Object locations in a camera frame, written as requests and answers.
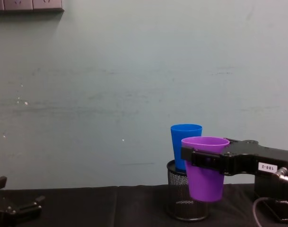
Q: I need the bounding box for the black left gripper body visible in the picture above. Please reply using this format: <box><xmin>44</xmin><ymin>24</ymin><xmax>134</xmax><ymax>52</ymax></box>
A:
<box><xmin>0</xmin><ymin>189</ymin><xmax>43</xmax><ymax>224</ymax></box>

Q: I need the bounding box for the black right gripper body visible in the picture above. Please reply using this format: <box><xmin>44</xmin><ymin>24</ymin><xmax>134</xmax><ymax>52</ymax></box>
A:
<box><xmin>220</xmin><ymin>139</ymin><xmax>288</xmax><ymax>177</ymax></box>

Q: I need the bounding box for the purple plastic cup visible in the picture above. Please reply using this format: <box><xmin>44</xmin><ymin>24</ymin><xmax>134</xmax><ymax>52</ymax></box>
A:
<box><xmin>181</xmin><ymin>136</ymin><xmax>230</xmax><ymax>202</ymax></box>

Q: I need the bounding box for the blue plastic cup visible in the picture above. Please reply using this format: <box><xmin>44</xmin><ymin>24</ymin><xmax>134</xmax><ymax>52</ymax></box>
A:
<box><xmin>170</xmin><ymin>123</ymin><xmax>203</xmax><ymax>173</ymax></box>

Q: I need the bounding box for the black flat object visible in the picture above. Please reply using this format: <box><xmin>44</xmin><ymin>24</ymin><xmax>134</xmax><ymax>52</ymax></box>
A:
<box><xmin>253</xmin><ymin>175</ymin><xmax>288</xmax><ymax>222</ymax></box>

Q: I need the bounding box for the black table cloth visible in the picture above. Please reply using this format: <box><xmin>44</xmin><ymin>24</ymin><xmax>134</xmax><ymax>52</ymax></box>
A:
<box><xmin>0</xmin><ymin>182</ymin><xmax>288</xmax><ymax>227</ymax></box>

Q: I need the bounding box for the dark cable with silver plug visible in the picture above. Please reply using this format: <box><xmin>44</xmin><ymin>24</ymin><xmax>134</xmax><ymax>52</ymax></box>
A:
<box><xmin>273</xmin><ymin>166</ymin><xmax>288</xmax><ymax>185</ymax></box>

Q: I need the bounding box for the black wire mesh holder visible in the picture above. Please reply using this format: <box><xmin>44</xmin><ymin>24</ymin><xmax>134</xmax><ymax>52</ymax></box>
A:
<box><xmin>166</xmin><ymin>159</ymin><xmax>212</xmax><ymax>222</ymax></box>

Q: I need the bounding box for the grey cable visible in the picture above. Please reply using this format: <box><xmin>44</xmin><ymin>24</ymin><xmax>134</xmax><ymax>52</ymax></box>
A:
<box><xmin>252</xmin><ymin>197</ymin><xmax>278</xmax><ymax>227</ymax></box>

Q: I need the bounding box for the wall socket panel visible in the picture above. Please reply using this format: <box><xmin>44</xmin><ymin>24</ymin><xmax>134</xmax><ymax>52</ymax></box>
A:
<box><xmin>0</xmin><ymin>0</ymin><xmax>65</xmax><ymax>14</ymax></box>

